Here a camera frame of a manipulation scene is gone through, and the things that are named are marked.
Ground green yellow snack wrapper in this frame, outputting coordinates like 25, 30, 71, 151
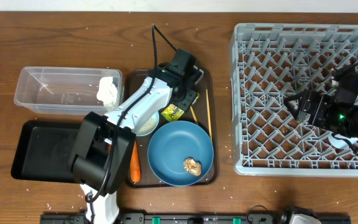
160, 93, 200, 122

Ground light blue cup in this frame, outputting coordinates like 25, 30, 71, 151
328, 133, 358, 149

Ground light blue rice bowl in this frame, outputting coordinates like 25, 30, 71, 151
137, 112, 159, 136

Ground white napkin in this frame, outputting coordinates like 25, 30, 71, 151
96, 77, 118, 107

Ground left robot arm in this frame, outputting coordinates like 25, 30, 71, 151
68, 49, 204, 223

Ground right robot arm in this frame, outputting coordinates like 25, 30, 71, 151
283, 66, 358, 155

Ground grey dishwasher rack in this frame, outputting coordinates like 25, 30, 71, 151
229, 23, 358, 177

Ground right wooden chopstick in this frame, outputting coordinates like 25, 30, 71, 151
206, 89, 213, 141

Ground wooden chopstick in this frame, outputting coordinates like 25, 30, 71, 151
206, 89, 213, 141
190, 106, 198, 125

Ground left wooden chopstick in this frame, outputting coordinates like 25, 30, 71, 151
190, 106, 198, 125

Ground brown serving tray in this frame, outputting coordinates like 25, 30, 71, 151
127, 73, 219, 188

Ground blue plate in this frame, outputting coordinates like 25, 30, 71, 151
147, 121, 214, 187

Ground brown food scrap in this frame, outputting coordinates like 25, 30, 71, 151
183, 157, 202, 177

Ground orange carrot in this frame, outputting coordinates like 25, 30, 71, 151
130, 142, 141, 182

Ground clear plastic bin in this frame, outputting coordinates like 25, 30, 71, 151
14, 67, 123, 115

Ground black plastic tray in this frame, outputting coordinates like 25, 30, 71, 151
11, 120, 80, 183

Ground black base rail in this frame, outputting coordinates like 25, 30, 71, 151
39, 213, 352, 224

